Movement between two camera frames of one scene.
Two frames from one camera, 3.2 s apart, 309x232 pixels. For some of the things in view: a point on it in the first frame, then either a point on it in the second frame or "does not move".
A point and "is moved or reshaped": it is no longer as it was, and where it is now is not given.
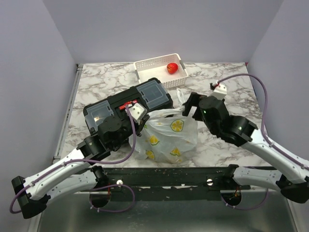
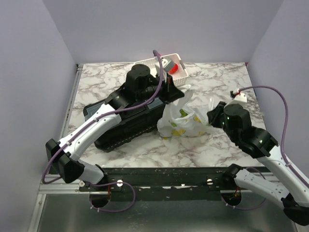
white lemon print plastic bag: (168, 136) is moved or reshaped
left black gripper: (140, 127) → (173, 93)
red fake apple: (172, 67) does not move
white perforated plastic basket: (169, 70) does not move
